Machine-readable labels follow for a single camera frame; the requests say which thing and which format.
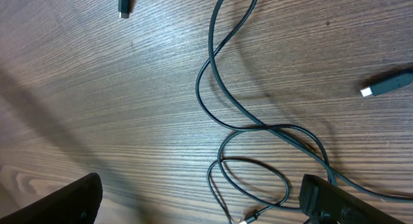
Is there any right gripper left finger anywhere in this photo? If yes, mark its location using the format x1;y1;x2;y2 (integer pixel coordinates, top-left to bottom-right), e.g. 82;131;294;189
1;172;103;224

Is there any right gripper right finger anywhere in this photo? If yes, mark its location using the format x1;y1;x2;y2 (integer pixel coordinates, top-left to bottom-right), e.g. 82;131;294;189
299;174;403;224

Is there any black USB cable three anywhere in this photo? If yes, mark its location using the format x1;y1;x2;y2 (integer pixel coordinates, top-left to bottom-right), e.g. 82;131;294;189
208;0;413;204

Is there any black USB cable one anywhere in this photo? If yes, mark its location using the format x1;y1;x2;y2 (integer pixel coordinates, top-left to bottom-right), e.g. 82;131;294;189
117;0;132;19

